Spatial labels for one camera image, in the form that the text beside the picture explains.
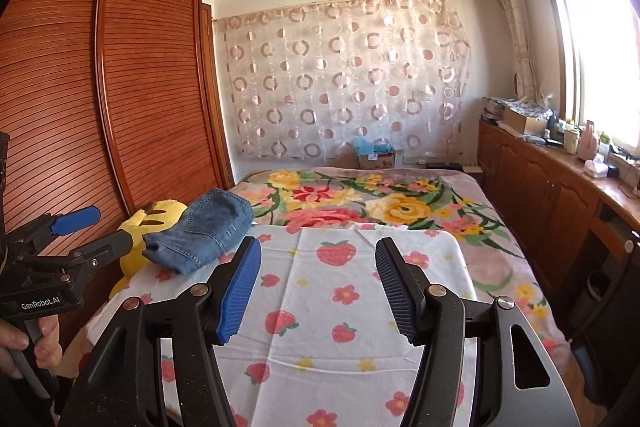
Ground dark waste bin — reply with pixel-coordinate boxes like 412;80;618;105
586;269;612;310

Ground person's left hand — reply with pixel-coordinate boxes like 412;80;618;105
0;313;63;378

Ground circle patterned sheer curtain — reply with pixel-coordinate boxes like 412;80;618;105
212;0;473;160

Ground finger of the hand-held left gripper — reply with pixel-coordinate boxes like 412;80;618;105
5;205;101;258
64;228;137;279

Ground wooden framed window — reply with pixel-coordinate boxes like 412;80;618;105
530;0;640;152

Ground open cardboard box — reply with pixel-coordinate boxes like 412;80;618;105
502;102;548;135

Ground stack of papers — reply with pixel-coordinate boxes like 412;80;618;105
481;96;506;122

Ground cardboard box with blue contents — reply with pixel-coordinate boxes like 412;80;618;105
354;138;397;170

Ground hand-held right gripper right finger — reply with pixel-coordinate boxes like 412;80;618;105
375;236;568;427

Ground long wooden cabinet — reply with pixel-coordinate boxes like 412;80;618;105
475;119;640;408

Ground yellow plush toy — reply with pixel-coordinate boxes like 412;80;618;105
109;198;188;298

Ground blue denim pants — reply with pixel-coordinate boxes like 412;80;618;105
142;188;255;277

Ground brown slatted wooden wardrobe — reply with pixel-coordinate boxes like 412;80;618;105
0;0;236;358

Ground pale window drape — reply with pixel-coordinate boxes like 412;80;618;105
487;0;538;100

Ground white strawberry print sheet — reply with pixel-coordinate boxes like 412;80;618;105
75;224;481;427

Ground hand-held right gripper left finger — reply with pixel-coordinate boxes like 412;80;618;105
60;236;262;427

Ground floral blanket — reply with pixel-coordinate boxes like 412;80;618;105
227;167;573;358

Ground pink bottle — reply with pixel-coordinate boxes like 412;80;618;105
577;121;598;158

